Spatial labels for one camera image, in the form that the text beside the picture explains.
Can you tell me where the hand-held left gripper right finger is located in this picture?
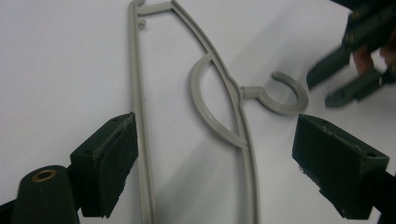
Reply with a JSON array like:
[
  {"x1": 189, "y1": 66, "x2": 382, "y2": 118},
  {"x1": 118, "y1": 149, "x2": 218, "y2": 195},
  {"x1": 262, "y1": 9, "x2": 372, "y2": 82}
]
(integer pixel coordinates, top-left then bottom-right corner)
[{"x1": 291, "y1": 113, "x2": 390, "y2": 220}]

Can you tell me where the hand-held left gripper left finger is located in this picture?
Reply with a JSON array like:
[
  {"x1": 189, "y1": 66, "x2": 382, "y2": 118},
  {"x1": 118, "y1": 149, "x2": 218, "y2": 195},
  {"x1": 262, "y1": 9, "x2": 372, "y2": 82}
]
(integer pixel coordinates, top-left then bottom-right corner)
[{"x1": 69, "y1": 112, "x2": 139, "y2": 219}]

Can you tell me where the grey plastic clothes hanger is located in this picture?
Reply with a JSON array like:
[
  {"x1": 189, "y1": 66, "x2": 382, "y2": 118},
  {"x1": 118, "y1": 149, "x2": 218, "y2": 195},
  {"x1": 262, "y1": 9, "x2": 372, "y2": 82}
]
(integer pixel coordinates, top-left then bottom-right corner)
[{"x1": 127, "y1": 0, "x2": 310, "y2": 224}]

